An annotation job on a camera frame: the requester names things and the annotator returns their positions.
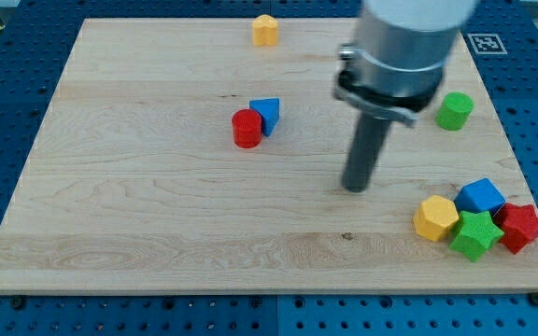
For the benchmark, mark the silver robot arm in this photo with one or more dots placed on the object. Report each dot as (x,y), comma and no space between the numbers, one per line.
(396,59)

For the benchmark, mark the blue triangle block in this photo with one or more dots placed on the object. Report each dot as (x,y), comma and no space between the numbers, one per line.
(269,109)

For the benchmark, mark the red cylinder block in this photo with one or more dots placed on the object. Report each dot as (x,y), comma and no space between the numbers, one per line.
(247,128)

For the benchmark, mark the wooden board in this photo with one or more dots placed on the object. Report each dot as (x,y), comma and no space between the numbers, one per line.
(134,185)

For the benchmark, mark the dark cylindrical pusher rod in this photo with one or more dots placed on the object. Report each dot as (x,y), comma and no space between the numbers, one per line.
(364,152)

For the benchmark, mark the yellow heart block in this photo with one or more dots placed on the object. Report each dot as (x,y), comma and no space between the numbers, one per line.
(265,31)

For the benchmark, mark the yellow hexagon block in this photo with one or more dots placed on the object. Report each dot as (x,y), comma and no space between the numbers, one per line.
(435,218)

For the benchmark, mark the green cylinder block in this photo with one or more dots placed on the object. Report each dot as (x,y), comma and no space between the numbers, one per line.
(454,111)

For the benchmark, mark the blue cube block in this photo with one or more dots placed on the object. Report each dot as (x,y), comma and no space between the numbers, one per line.
(479,196)

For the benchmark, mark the green star block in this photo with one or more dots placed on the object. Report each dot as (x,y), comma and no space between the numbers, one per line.
(475,234)

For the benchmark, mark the white fiducial marker tag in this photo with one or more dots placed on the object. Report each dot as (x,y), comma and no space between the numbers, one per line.
(487,44)

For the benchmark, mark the red star block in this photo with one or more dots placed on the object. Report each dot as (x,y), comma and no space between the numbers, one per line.
(519,224)

